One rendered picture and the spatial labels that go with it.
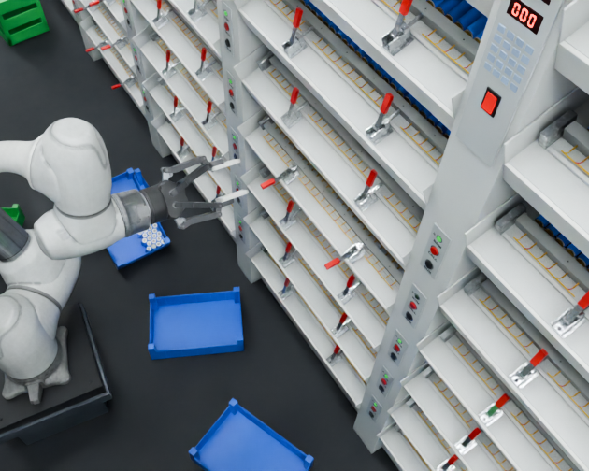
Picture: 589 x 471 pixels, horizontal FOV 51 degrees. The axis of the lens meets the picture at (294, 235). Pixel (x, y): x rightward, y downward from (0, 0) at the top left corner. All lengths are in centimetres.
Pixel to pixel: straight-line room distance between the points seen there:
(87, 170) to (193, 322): 112
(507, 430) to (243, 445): 93
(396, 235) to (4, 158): 72
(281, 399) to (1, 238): 95
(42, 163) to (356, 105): 55
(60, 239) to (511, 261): 79
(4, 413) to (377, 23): 141
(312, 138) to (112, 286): 115
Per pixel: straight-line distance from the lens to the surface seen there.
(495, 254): 99
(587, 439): 112
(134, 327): 218
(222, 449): 198
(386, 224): 122
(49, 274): 179
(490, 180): 89
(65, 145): 110
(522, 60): 77
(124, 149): 266
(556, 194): 84
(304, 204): 148
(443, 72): 94
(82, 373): 187
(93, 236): 123
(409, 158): 107
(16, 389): 190
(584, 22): 75
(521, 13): 75
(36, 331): 174
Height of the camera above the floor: 190
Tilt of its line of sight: 55 degrees down
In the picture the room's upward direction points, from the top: 3 degrees clockwise
